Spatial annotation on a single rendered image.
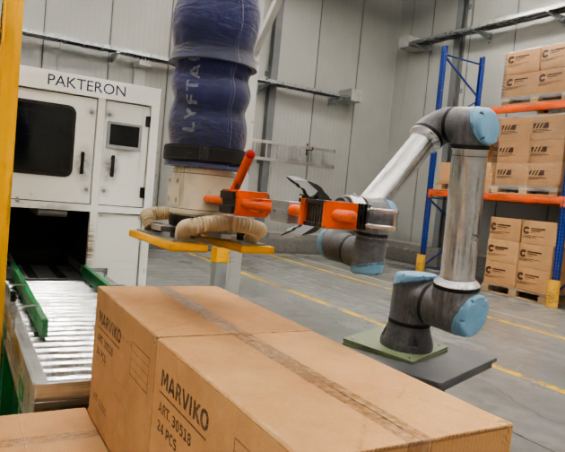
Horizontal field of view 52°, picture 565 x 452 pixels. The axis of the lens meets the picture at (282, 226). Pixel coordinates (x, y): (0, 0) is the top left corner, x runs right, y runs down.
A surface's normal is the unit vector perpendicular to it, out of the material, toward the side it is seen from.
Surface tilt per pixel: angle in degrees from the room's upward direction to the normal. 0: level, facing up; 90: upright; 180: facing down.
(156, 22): 90
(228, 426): 90
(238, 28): 97
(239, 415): 90
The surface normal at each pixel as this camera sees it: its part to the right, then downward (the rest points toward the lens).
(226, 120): 0.52, -0.17
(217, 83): 0.25, -0.27
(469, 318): 0.60, 0.25
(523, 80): -0.87, -0.03
